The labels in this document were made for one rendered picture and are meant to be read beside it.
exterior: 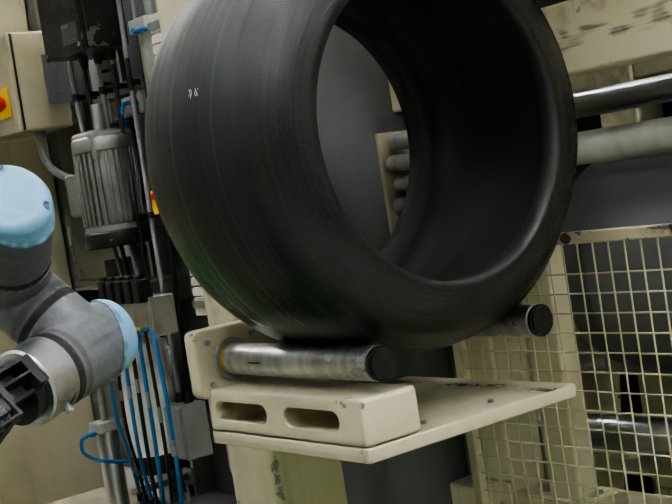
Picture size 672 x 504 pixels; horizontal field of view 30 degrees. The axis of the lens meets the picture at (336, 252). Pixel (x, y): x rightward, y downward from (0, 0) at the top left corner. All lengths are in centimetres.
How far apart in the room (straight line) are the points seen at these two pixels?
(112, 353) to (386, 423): 34
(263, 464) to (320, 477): 9
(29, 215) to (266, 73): 31
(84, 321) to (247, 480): 58
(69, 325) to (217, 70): 34
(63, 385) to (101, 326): 10
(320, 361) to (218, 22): 44
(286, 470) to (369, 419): 41
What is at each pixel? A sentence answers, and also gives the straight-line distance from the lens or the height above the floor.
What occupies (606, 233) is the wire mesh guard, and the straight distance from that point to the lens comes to 185.
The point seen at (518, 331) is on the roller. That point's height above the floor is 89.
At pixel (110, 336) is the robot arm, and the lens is 147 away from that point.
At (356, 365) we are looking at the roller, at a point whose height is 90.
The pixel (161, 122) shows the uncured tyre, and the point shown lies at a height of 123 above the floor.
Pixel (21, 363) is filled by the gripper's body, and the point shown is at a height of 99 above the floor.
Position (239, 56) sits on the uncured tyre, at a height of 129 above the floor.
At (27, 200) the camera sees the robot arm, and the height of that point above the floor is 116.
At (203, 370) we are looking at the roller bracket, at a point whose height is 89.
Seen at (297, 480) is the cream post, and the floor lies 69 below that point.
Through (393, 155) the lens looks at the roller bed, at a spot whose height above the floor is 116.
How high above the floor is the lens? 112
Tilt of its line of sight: 3 degrees down
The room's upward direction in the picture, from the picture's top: 9 degrees counter-clockwise
